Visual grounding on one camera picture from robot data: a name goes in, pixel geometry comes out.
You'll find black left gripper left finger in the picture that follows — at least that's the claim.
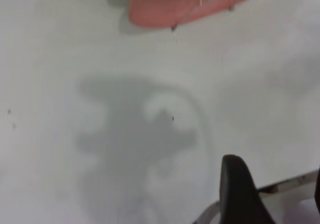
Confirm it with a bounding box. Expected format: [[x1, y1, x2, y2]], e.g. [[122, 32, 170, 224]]
[[219, 154, 277, 224]]

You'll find pink plate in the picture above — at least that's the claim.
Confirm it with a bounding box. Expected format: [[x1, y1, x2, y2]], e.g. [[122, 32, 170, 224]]
[[127, 0, 277, 30]]

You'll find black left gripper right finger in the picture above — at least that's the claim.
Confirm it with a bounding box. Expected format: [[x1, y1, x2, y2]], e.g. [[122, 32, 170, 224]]
[[314, 167, 320, 216]]

